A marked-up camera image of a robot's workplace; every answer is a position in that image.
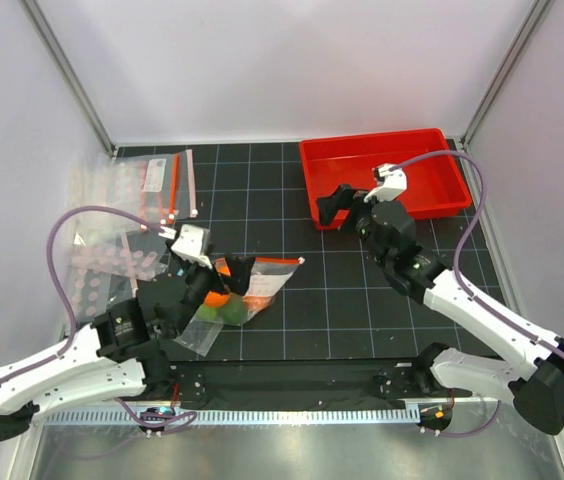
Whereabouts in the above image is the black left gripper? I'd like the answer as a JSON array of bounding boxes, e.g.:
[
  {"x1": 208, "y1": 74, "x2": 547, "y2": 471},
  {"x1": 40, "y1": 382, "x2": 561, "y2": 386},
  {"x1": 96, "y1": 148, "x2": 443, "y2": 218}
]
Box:
[{"x1": 168, "y1": 242, "x2": 254, "y2": 337}]

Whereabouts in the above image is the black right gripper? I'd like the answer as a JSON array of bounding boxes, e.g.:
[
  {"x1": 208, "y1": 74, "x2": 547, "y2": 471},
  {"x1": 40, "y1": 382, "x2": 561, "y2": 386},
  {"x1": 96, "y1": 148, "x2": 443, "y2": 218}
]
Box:
[{"x1": 316, "y1": 184, "x2": 396, "y2": 268}]

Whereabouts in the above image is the orange fruit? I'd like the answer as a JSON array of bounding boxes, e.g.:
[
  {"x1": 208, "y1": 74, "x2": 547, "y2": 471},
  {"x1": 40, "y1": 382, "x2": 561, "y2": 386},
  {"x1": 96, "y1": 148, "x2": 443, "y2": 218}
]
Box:
[{"x1": 204, "y1": 291, "x2": 230, "y2": 309}]

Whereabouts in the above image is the orange zipper clear bag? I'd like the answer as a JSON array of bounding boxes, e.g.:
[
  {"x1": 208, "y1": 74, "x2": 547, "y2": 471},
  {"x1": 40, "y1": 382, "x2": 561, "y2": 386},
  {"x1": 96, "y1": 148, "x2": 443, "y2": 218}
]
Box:
[{"x1": 229, "y1": 257, "x2": 305, "y2": 325}]

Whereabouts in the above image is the dark green lime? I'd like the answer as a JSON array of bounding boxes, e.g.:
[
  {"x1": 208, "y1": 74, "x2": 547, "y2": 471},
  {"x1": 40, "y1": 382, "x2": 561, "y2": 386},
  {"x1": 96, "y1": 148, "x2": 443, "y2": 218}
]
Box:
[{"x1": 218, "y1": 297, "x2": 248, "y2": 326}]

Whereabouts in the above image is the light green lime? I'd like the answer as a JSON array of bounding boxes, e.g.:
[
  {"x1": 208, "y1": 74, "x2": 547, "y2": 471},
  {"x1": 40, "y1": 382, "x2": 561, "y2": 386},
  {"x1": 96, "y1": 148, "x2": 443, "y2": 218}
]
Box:
[{"x1": 196, "y1": 305, "x2": 218, "y2": 322}]

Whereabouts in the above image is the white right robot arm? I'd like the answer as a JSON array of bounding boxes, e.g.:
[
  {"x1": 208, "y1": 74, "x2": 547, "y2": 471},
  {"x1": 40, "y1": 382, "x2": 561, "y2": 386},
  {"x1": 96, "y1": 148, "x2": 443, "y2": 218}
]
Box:
[{"x1": 316, "y1": 184, "x2": 564, "y2": 435}]

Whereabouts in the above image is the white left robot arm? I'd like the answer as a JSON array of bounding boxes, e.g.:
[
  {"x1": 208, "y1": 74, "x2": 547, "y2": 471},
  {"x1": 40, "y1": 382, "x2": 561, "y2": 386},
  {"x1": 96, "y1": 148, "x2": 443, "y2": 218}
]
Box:
[{"x1": 0, "y1": 255, "x2": 256, "y2": 442}]

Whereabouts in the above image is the clear blue zipper bag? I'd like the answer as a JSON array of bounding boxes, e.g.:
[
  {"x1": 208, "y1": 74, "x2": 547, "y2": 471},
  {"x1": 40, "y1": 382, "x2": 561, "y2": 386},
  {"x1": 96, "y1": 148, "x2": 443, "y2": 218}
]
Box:
[{"x1": 175, "y1": 315, "x2": 223, "y2": 357}]

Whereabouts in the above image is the pink zipper bag stack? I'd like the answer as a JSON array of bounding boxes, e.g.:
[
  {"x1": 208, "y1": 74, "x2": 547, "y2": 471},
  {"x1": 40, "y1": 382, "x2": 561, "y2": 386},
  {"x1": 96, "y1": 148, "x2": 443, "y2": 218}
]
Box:
[{"x1": 72, "y1": 147, "x2": 198, "y2": 244}]

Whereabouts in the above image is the pink dotted clear bag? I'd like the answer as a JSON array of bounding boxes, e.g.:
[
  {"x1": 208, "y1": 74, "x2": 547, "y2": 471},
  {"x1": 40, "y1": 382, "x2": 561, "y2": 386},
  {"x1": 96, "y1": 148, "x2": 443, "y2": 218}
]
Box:
[{"x1": 66, "y1": 232, "x2": 168, "y2": 324}]

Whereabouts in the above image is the red plastic tray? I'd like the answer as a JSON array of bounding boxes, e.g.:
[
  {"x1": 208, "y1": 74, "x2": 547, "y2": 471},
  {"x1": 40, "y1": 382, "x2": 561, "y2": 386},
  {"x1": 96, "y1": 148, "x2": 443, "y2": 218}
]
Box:
[{"x1": 299, "y1": 128, "x2": 472, "y2": 230}]

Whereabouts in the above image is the black grid cutting mat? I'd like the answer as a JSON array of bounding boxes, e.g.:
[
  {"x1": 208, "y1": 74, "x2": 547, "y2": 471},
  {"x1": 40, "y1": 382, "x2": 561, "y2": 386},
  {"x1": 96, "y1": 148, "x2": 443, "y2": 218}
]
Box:
[{"x1": 54, "y1": 138, "x2": 513, "y2": 365}]

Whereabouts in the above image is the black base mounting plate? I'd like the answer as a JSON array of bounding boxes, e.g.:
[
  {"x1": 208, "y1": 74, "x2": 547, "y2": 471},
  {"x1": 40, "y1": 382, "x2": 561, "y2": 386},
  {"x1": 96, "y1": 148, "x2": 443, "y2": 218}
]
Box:
[{"x1": 114, "y1": 357, "x2": 473, "y2": 404}]

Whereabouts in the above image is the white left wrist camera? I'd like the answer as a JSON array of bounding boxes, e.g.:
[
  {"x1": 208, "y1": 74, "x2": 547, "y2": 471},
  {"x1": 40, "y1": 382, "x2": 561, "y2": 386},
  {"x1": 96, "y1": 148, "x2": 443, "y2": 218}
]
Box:
[{"x1": 169, "y1": 224, "x2": 212, "y2": 269}]

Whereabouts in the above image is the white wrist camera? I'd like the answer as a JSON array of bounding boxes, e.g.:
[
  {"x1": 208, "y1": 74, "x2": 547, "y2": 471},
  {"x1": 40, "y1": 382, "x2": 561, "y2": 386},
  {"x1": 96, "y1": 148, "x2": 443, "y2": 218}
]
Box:
[
  {"x1": 364, "y1": 163, "x2": 408, "y2": 203},
  {"x1": 169, "y1": 224, "x2": 212, "y2": 269}
]

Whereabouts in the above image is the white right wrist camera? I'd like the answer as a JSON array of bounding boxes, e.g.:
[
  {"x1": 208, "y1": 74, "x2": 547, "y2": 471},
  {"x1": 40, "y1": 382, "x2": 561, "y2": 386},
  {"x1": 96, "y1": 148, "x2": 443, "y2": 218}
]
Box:
[{"x1": 364, "y1": 163, "x2": 408, "y2": 203}]

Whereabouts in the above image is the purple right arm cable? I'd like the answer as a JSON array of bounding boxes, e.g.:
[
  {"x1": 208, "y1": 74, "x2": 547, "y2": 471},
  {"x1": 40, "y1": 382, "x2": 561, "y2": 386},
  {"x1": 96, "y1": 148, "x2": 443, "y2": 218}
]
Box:
[{"x1": 386, "y1": 149, "x2": 564, "y2": 439}]

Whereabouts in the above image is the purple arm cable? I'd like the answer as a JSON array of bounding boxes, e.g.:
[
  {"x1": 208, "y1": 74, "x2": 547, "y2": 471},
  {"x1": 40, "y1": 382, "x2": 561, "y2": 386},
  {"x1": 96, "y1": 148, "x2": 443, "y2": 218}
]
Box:
[
  {"x1": 386, "y1": 149, "x2": 564, "y2": 439},
  {"x1": 0, "y1": 203, "x2": 198, "y2": 460}
]

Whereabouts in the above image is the perforated aluminium rail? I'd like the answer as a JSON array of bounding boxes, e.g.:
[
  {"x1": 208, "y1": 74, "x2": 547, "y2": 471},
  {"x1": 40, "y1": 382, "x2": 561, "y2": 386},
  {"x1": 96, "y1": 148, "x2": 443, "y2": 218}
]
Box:
[{"x1": 46, "y1": 404, "x2": 420, "y2": 426}]

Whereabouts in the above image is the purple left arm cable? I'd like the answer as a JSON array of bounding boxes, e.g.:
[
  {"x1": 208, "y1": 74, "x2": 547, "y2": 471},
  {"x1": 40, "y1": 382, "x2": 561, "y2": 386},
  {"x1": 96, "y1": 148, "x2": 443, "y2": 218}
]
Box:
[{"x1": 0, "y1": 203, "x2": 198, "y2": 460}]

